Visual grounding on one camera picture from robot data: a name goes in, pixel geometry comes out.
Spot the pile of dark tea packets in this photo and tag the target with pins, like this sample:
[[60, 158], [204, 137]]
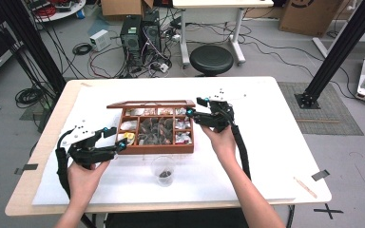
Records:
[[156, 131]]

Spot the thin wooden stick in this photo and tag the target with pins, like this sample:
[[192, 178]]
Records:
[[305, 187]]

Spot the white desk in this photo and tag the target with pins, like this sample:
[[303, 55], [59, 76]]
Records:
[[221, 3]]

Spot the clear plastic cup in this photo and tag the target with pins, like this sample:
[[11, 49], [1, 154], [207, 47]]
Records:
[[163, 164]]

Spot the blue tape roll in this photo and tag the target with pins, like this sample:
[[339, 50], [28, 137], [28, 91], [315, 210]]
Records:
[[80, 14]]

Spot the round white table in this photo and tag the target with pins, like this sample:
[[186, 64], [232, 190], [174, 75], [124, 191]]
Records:
[[69, 13]]

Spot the white power adapter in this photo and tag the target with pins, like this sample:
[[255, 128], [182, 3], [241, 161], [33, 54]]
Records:
[[164, 67]]

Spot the person's right hand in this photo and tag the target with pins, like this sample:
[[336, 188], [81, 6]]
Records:
[[224, 145]]

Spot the black round stool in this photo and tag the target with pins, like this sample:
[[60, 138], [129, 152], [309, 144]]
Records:
[[211, 60]]

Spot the white foam board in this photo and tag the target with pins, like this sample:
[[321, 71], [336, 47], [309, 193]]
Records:
[[266, 142]]

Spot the person's dark clothing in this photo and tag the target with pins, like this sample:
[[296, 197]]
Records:
[[171, 219]]

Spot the black computer tower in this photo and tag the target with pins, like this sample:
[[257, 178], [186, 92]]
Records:
[[130, 38], [152, 34]]

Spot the silver packet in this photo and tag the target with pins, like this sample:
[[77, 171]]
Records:
[[182, 124], [180, 111], [183, 137]]

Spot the pinkish packet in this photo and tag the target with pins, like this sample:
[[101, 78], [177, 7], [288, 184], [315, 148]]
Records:
[[151, 111], [165, 111]]

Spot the yellow packet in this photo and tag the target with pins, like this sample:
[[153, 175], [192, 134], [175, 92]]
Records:
[[129, 137]]

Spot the white box device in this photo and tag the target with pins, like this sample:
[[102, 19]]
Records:
[[100, 40]]

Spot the dark tea piece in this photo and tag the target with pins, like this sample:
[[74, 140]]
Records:
[[165, 174]]

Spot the black metal post with base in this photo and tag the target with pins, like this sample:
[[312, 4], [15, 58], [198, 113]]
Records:
[[339, 47]]

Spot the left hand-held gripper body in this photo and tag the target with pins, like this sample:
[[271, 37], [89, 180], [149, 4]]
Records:
[[88, 153]]

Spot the black tape strip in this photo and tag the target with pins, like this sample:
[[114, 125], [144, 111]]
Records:
[[27, 168], [320, 175]]

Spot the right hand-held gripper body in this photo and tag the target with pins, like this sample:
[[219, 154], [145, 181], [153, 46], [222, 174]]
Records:
[[220, 118]]

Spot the large cardboard box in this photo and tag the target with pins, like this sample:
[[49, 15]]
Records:
[[307, 17]]

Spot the grey floor mat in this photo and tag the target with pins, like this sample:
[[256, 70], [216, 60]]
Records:
[[332, 110]]

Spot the wooden box with glass lid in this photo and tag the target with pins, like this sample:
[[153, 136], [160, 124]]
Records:
[[155, 149]]

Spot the person's left hand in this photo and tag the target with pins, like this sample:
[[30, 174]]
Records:
[[84, 183]]

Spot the white packet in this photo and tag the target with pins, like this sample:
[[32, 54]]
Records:
[[136, 111], [129, 125]]

